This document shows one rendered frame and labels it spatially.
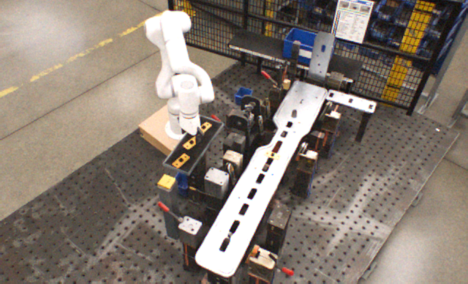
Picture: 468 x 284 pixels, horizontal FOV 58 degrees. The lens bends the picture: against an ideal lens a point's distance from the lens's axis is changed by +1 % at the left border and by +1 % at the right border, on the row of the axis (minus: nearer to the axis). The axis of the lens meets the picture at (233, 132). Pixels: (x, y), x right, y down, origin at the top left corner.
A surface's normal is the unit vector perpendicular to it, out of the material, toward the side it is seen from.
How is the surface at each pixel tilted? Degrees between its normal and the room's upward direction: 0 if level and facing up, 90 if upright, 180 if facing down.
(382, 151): 0
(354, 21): 90
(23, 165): 0
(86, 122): 0
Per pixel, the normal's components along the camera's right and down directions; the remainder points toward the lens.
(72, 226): 0.02, -0.70
